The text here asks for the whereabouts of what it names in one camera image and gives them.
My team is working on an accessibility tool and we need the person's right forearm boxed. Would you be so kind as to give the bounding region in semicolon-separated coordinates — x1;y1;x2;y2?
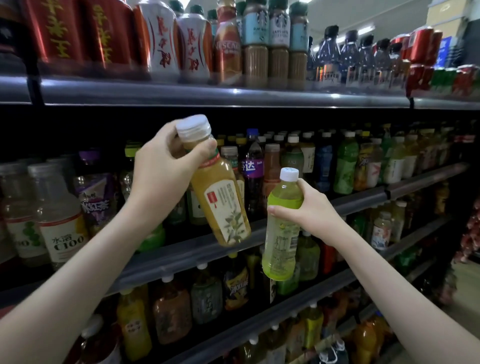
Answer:
326;221;480;364

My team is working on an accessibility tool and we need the person's left hand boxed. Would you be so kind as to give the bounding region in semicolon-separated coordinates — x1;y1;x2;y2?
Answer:
123;120;219;230

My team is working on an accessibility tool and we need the dark grey store shelving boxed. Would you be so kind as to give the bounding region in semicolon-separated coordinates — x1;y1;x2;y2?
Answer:
0;0;480;364

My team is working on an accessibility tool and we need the orange tea bottle plant label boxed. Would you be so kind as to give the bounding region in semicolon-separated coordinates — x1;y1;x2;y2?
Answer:
174;114;253;249

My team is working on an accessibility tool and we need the green tea bottle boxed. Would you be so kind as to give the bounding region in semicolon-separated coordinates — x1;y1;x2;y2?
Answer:
261;166;305;282

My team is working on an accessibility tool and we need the person's right hand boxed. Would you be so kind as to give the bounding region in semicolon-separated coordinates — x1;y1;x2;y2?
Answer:
267;177;348;247

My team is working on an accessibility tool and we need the person's left forearm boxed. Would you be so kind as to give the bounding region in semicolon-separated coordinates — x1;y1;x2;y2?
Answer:
0;206;162;364

